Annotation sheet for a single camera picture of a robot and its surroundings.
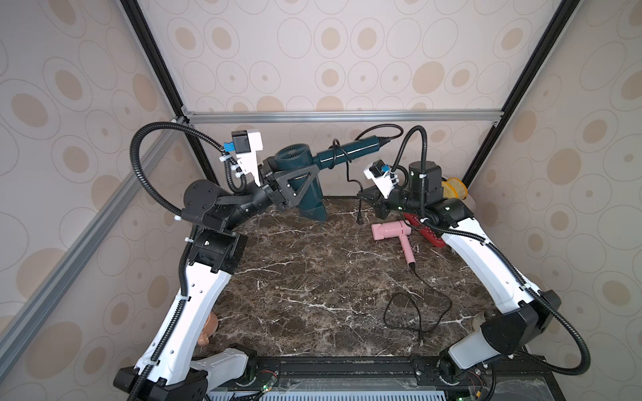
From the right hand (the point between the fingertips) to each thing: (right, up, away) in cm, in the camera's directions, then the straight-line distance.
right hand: (356, 197), depth 70 cm
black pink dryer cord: (+33, -33, +21) cm, 51 cm away
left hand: (-10, +2, -25) cm, 27 cm away
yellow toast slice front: (+37, +4, +23) cm, 44 cm away
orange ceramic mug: (-44, -39, +5) cm, 59 cm away
